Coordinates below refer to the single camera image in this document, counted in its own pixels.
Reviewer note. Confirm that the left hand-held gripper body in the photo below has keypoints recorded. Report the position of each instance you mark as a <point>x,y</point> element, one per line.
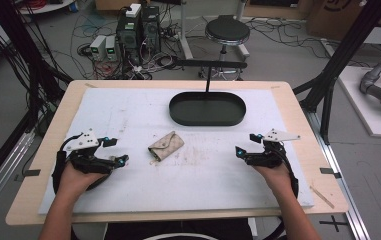
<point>83,141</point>

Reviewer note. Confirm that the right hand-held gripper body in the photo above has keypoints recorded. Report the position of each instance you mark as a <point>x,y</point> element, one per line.
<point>268,156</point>

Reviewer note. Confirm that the beige envelope pouch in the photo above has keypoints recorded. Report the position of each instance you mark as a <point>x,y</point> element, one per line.
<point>166,145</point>

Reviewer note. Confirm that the black oval tray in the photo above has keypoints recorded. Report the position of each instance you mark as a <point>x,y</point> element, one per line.
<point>207,110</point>

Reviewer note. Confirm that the person's right hand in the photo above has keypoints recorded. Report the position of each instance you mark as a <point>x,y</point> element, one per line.
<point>278,178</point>

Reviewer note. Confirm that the person's left hand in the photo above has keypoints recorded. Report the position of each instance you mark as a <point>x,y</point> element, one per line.
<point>74,183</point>

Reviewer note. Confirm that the black tape strip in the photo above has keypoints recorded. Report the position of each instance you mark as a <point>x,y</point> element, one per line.
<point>329,171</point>
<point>31,173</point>

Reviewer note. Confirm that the light wooden table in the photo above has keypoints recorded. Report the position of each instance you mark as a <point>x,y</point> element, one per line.
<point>314,110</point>

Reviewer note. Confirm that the white foam mat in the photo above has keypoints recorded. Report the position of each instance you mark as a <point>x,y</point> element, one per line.
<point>184,186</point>

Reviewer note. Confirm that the thin wooden stick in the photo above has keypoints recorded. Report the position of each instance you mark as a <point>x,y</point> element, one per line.
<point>322,197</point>

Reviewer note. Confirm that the black T-shaped stand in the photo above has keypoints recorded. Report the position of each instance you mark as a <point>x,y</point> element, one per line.
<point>211,64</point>

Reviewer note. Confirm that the person's dark clothing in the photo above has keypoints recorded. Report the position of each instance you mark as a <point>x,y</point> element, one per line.
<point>178,230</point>

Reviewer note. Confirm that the grey power supply unit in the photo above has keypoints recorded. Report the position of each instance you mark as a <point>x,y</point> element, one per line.
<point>98,46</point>
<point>111,48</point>

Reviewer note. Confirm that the black tape cross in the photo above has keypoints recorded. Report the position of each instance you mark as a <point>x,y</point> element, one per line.
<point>334,223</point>

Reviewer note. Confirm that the white floor board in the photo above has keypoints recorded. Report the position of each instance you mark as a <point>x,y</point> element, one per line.
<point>361,106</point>

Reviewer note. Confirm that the black computer tower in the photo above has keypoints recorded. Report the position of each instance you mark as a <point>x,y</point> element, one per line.
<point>150,30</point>
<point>128,36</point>

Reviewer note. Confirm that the black round stool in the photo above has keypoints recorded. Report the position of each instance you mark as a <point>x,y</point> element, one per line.
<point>227,30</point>

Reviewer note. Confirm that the white box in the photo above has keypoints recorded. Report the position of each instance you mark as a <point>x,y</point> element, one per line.
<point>133,10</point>

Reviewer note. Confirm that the brown cardboard box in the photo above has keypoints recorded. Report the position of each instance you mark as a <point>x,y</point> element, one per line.
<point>338,15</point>

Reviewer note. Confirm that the aluminium rail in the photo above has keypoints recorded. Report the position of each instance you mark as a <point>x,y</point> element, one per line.
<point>341,186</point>
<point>1,173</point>

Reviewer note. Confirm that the black frame post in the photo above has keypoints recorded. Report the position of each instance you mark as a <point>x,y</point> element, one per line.
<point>14,43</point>
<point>344,50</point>

